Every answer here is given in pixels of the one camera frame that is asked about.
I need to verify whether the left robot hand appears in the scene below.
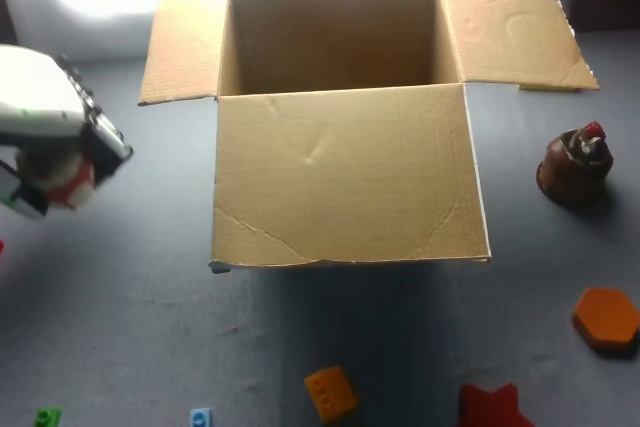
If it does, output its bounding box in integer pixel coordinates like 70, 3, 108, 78
0, 44, 135, 221

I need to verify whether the pink strawberry toy cake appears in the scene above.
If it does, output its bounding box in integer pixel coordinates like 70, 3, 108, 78
22, 144, 97, 212

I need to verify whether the brown cardboard box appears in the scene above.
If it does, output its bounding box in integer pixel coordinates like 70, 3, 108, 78
137, 0, 600, 276

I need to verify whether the chocolate toy cake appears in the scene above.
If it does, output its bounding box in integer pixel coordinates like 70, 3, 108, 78
535, 120, 614, 206

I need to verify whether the white backdrop sheet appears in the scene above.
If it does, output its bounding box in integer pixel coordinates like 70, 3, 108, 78
0, 0, 640, 66

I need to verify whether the grey table cloth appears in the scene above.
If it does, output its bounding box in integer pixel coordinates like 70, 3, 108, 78
0, 29, 640, 427

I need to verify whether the green toy brick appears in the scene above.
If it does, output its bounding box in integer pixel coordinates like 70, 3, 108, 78
32, 405, 64, 427

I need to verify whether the orange toy brick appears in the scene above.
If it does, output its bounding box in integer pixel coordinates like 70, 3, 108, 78
303, 366, 359, 424

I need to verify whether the yellow flat block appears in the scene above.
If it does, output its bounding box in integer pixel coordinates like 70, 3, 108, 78
517, 82, 582, 94

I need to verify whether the red star block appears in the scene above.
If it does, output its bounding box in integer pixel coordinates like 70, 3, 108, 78
457, 382, 537, 427

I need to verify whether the orange hexagon block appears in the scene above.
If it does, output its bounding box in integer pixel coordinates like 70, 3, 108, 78
570, 286, 640, 356

